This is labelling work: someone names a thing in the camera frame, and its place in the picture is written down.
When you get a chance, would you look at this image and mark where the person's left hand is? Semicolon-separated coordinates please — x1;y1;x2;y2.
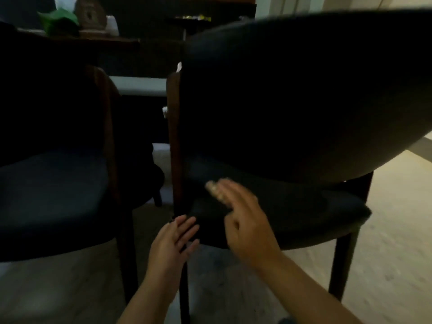
145;214;200;290

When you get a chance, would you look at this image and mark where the person's right hand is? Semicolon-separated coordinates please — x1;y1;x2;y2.
206;178;282;271

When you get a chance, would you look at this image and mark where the person's left forearm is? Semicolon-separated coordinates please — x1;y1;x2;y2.
116;278;181;324

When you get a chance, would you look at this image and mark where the person's right forearm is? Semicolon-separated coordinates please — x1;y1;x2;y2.
258;250;364;324

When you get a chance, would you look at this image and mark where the dark upholstered wooden chair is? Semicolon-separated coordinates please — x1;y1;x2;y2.
0;21;166;305
166;8;432;324

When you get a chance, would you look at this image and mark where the white bench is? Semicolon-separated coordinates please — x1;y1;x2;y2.
109;76;168;97

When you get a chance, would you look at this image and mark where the dark round side table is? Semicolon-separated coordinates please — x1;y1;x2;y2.
166;16;218;41

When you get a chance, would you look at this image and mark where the dark wooden table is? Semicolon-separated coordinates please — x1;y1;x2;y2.
17;27;141;78

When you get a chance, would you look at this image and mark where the light curtain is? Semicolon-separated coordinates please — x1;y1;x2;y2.
255;0;326;20

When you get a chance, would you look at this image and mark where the brown wooden ornament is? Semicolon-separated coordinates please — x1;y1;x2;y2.
74;0;109;38

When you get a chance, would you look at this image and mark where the green plastic bag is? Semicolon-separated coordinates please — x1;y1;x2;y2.
37;9;80;36

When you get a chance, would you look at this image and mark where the white tissue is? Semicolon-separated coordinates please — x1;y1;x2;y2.
54;0;78;12

